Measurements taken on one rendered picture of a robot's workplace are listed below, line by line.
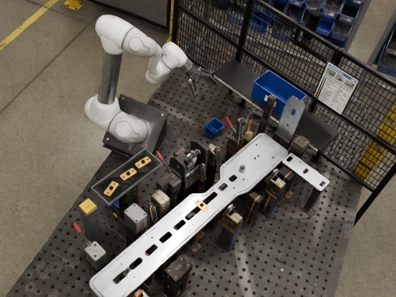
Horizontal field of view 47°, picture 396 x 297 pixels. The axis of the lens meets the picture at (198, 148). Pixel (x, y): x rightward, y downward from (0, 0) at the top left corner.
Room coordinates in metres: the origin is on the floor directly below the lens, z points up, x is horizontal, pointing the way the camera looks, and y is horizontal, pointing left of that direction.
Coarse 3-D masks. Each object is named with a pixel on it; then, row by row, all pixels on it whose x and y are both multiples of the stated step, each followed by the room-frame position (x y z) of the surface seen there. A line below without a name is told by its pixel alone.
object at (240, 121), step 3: (240, 117) 1.77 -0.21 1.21; (237, 120) 1.74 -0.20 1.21; (240, 120) 1.75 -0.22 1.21; (237, 123) 1.74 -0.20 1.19; (240, 123) 1.75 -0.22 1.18; (243, 123) 1.72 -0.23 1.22; (246, 123) 1.74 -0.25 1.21; (237, 126) 1.73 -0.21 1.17; (240, 126) 1.75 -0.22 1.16; (237, 129) 1.73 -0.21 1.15; (240, 129) 1.75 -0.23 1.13; (237, 132) 1.73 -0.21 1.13; (240, 132) 1.75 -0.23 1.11; (237, 135) 1.72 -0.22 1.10; (240, 135) 1.74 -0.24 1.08; (237, 138) 1.72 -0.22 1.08
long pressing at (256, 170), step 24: (264, 144) 1.77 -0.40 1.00; (264, 168) 1.59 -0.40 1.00; (216, 192) 1.38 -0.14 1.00; (240, 192) 1.40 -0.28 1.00; (168, 216) 1.18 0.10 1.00; (144, 240) 1.02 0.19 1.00; (168, 240) 1.04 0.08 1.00; (120, 264) 0.88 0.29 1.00; (144, 264) 0.89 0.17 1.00; (96, 288) 0.74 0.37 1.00; (120, 288) 0.76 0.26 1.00
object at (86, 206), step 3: (84, 201) 1.10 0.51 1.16; (87, 201) 1.10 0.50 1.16; (90, 201) 1.11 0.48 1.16; (81, 204) 1.08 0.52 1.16; (84, 204) 1.08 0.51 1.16; (87, 204) 1.08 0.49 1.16; (90, 204) 1.09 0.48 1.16; (93, 204) 1.09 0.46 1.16; (81, 207) 1.06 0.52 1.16; (84, 207) 1.06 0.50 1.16; (87, 207) 1.07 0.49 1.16; (90, 207) 1.07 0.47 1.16; (93, 207) 1.07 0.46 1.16; (84, 210) 1.05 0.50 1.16; (87, 210) 1.05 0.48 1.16; (90, 210) 1.06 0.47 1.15
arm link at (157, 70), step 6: (156, 54) 1.88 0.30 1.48; (150, 60) 1.98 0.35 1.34; (156, 60) 1.96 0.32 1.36; (150, 66) 1.99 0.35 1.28; (156, 66) 2.00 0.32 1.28; (162, 66) 2.11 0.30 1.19; (150, 72) 2.02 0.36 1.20; (156, 72) 2.05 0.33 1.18; (162, 72) 2.08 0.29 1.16; (168, 72) 2.12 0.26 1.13; (150, 78) 2.07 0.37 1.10; (156, 78) 2.06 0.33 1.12; (162, 78) 2.09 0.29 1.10
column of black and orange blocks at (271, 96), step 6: (270, 96) 1.99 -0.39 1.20; (270, 102) 1.97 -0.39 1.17; (264, 108) 2.00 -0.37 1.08; (270, 108) 1.97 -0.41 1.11; (264, 114) 1.99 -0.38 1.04; (270, 114) 1.99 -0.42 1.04; (264, 120) 1.98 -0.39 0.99; (264, 126) 1.97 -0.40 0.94; (258, 132) 1.99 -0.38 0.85; (264, 132) 1.99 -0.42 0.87
